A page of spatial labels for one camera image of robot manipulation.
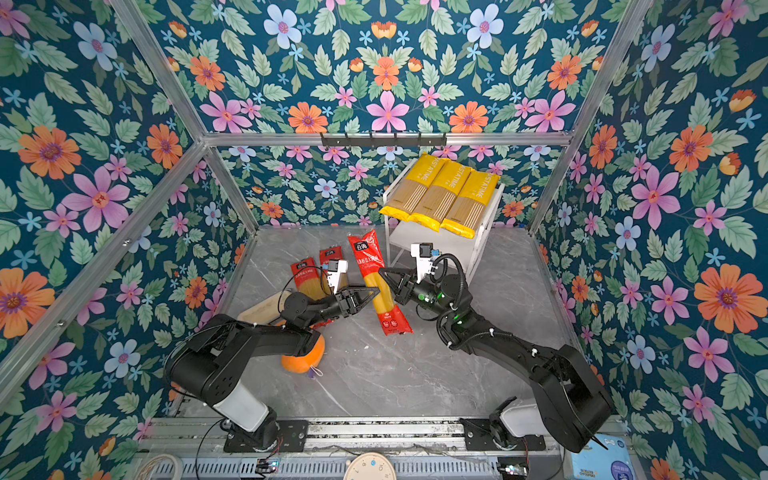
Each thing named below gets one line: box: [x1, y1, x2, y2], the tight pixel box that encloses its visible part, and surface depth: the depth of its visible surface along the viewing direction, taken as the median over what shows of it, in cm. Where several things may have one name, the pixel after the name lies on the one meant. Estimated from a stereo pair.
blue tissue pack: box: [571, 433, 636, 480], surface depth 66 cm
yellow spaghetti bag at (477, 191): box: [440, 169, 501, 239], surface depth 78 cm
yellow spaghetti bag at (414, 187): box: [379, 153, 450, 223], surface depth 84 cm
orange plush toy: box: [280, 334, 325, 374], surface depth 82 cm
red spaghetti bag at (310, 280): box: [290, 257, 333, 301], surface depth 104 cm
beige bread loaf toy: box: [237, 290, 292, 324], surface depth 95 cm
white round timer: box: [343, 452, 397, 480], surface depth 69 cm
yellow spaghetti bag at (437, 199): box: [408, 160, 473, 232], surface depth 82 cm
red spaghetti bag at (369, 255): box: [348, 229, 414, 336], surface depth 73 cm
